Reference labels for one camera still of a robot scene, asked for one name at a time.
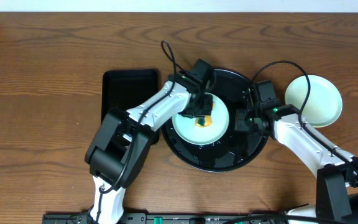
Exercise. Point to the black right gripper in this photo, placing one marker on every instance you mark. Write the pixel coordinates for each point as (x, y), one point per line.
(241, 124)

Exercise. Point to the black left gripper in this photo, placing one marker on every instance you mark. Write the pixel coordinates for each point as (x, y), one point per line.
(197, 112)

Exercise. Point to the green and yellow sponge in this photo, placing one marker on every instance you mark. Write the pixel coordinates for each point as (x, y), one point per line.
(203, 122)

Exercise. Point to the light blue plate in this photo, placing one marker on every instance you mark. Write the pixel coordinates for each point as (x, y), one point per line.
(186, 129)
(324, 105)

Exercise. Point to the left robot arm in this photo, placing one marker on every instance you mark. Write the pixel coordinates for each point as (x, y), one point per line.
(122, 142)

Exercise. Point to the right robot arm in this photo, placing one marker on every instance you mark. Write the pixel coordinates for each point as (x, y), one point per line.
(335, 169)

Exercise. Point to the black round tray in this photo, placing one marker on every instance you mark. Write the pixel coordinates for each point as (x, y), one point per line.
(234, 149)

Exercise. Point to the black rectangular tray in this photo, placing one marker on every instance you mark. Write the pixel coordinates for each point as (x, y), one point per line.
(126, 89)

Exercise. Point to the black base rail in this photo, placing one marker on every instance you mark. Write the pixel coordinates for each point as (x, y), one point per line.
(140, 218)

